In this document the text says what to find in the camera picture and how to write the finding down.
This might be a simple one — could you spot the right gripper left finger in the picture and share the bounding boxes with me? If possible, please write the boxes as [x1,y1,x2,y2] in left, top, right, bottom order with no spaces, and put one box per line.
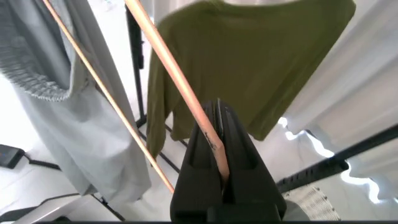
[170,101,224,222]

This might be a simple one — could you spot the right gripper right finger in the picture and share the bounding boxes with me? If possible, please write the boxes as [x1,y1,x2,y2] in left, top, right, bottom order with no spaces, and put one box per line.
[216,98,287,222]

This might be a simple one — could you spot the pink clothes hanger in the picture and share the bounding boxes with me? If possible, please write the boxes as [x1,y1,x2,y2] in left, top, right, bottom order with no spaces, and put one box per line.
[42,0,231,194]

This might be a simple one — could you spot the pale grey shorts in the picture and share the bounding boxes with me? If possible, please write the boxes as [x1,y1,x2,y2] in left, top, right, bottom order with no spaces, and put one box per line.
[0,0,152,203]

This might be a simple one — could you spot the green sleeveless shirt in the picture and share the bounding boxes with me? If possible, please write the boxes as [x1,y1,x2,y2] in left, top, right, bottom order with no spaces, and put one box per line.
[146,0,357,158]

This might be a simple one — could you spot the white laundry basket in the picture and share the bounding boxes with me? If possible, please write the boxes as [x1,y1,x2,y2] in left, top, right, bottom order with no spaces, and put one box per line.
[281,185,341,222]

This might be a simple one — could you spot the white curtain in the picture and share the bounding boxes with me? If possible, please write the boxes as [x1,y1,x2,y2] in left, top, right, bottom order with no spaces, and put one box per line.
[139,0,398,203]

